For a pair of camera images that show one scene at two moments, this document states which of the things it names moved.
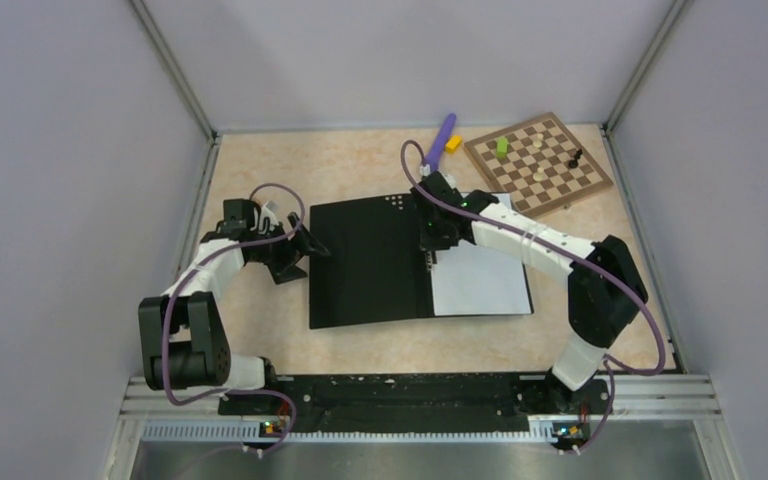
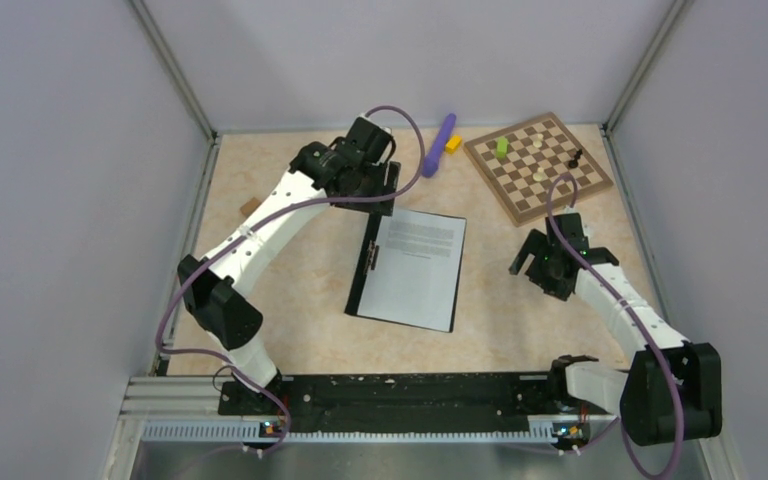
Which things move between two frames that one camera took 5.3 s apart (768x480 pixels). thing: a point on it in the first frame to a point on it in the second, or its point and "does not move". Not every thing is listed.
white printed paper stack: (469, 280) to (418, 270)
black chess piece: (573, 163) does not move
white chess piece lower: (540, 176) does not move
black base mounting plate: (352, 404) does not move
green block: (502, 147) does not move
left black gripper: (285, 268) to (387, 173)
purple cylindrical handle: (440, 142) does not move
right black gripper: (428, 242) to (553, 287)
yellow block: (453, 144) does not move
